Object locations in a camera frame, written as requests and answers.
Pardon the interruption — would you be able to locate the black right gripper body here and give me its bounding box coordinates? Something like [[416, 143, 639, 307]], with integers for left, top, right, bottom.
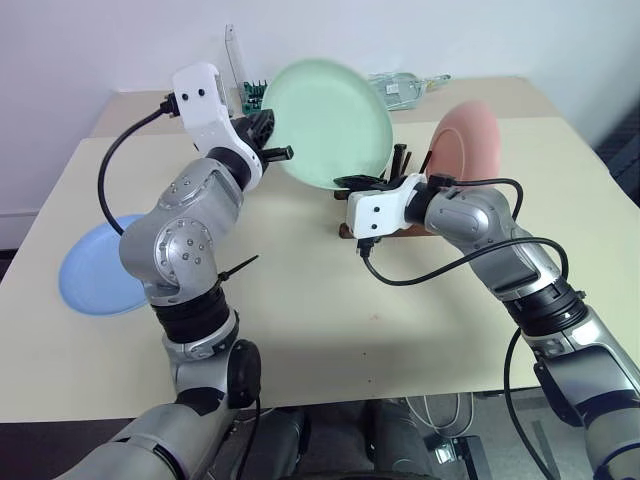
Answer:
[[368, 172, 407, 194]]

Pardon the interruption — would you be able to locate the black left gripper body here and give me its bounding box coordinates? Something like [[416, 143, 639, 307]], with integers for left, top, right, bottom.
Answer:
[[231, 108, 277, 152]]

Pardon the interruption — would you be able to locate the green plate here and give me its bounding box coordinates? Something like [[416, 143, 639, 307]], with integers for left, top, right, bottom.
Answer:
[[260, 58, 395, 192]]

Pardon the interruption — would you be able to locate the dark wooden dish rack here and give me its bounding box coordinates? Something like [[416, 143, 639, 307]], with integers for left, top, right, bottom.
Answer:
[[331, 143, 442, 241]]

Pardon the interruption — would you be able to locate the green circuit board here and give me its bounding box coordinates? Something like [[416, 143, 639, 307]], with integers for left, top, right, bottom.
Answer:
[[241, 78, 272, 115]]

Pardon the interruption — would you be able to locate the pink plate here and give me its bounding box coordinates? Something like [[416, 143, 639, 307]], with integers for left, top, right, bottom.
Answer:
[[424, 99, 503, 190]]

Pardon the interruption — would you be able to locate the clear plastic bag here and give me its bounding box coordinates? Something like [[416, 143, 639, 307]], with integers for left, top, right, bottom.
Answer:
[[368, 71, 454, 112]]

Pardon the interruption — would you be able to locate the black zip tie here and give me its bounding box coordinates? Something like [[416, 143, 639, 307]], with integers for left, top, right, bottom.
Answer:
[[216, 254, 261, 284]]

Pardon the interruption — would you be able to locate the blue plate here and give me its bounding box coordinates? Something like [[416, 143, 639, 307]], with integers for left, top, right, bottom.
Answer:
[[58, 213, 152, 318]]

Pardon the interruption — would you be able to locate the black ribbed object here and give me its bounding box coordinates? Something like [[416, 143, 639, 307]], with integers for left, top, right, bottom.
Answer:
[[596, 106, 640, 212]]

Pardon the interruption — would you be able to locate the dark rounded shape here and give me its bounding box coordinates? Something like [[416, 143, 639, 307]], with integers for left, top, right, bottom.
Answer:
[[370, 399, 437, 480], [234, 405, 354, 480]]

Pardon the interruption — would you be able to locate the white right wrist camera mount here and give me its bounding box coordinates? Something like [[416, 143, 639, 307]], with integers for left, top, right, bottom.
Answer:
[[346, 173, 429, 241]]

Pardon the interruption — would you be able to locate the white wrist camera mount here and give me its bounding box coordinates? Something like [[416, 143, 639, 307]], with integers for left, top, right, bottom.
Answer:
[[172, 61, 264, 189], [346, 173, 429, 241]]

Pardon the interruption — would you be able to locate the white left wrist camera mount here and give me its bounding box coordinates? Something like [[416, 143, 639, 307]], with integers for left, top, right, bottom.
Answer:
[[172, 61, 264, 189]]

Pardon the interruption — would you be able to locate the long black right wrist cable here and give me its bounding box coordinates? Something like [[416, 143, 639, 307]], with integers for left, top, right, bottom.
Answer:
[[355, 237, 571, 288]]

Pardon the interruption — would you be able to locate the short black right wrist cable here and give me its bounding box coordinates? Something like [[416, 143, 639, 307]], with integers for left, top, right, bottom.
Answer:
[[428, 172, 525, 219]]

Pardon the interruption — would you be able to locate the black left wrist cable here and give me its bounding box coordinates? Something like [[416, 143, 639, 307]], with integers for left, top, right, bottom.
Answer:
[[96, 91, 182, 237]]

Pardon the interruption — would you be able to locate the black right shoulder cable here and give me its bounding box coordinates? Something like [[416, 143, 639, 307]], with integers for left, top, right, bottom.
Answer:
[[502, 327, 560, 479]]

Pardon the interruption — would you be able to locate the black shoulder cable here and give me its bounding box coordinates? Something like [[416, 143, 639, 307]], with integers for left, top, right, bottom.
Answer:
[[233, 393, 264, 480], [502, 327, 560, 479]]

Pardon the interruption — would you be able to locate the white cable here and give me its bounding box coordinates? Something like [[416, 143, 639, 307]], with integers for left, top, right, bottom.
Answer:
[[403, 393, 477, 434]]

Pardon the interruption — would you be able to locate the black left shoulder cable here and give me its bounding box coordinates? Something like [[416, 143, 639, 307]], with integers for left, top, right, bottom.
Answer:
[[233, 393, 264, 480]]

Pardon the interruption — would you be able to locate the metal table bracket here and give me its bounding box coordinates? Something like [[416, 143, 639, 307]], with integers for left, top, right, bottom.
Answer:
[[423, 433, 485, 480]]

